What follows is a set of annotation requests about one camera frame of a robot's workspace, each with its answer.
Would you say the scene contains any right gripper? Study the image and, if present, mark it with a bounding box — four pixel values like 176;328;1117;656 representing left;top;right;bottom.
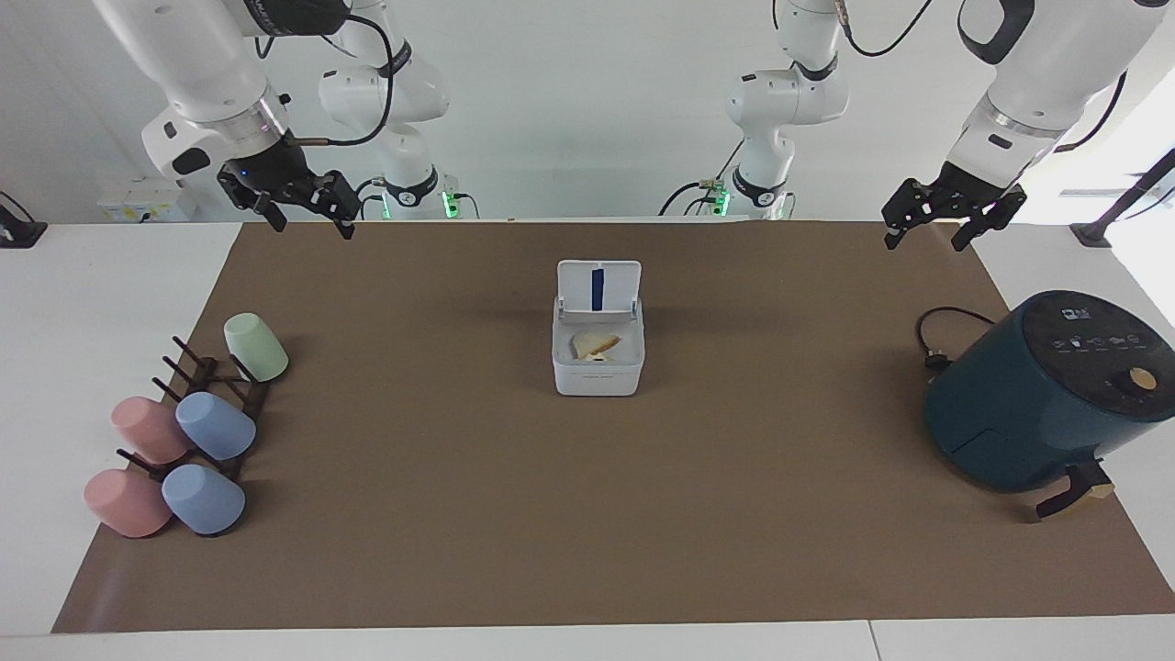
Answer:
218;141;362;241

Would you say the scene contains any black cable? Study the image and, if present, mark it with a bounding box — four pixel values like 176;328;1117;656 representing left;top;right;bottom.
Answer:
831;0;934;59
657;180;710;218
292;11;397;148
1053;72;1128;154

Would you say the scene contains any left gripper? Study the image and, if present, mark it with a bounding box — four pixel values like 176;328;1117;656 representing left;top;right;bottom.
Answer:
881;161;1028;252

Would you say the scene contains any green plastic cup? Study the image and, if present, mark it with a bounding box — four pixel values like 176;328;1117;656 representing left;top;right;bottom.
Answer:
224;313;289;383

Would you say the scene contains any dark wooden cup rack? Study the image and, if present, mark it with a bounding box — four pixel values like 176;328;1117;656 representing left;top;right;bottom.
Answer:
117;336;273;484

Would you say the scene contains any dark teal air fryer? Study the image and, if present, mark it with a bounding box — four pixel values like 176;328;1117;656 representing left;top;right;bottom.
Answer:
923;290;1175;521

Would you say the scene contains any pink plastic cup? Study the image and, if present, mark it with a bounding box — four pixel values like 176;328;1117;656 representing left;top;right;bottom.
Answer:
84;469;174;539
111;397;195;465

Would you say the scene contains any black stand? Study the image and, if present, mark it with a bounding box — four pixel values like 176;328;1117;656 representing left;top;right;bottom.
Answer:
0;191;49;250
1069;147;1175;249

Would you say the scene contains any white bin with lid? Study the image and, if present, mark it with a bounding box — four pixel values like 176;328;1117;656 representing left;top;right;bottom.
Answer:
552;260;645;398

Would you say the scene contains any bread slice in box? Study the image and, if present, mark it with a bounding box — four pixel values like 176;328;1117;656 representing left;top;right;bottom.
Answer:
571;332;623;363

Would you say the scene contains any blue plastic cup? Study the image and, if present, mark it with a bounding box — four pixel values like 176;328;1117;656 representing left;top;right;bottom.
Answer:
175;392;257;462
162;465;246;537

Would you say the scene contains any black air fryer power cord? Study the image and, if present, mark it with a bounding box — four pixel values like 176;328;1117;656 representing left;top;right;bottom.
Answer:
915;307;998;374

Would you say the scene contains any white box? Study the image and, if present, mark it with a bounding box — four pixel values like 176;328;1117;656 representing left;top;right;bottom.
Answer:
96;178;198;224

